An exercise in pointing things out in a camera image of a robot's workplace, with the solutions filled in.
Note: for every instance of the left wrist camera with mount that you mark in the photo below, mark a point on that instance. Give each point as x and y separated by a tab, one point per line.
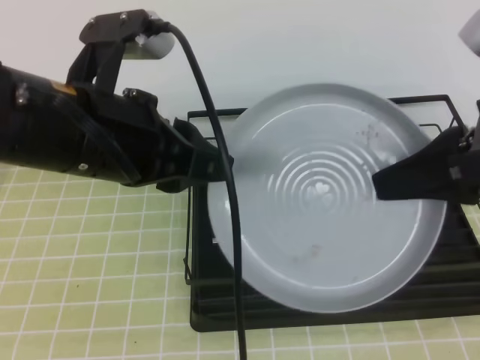
111	38

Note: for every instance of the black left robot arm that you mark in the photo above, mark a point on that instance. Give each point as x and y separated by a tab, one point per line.
82	131

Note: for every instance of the black wire dish rack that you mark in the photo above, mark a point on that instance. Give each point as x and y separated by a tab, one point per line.
447	285

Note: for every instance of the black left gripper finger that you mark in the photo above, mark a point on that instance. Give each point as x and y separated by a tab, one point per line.
195	160

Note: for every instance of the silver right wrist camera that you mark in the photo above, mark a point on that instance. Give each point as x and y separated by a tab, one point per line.
470	33

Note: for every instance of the grey round plate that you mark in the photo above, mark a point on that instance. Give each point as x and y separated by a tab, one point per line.
314	234

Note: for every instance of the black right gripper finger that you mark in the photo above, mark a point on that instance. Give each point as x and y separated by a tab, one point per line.
432	173

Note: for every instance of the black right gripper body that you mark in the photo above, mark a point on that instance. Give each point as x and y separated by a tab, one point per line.
464	167

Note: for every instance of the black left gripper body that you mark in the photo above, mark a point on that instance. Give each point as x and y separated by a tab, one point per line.
160	150

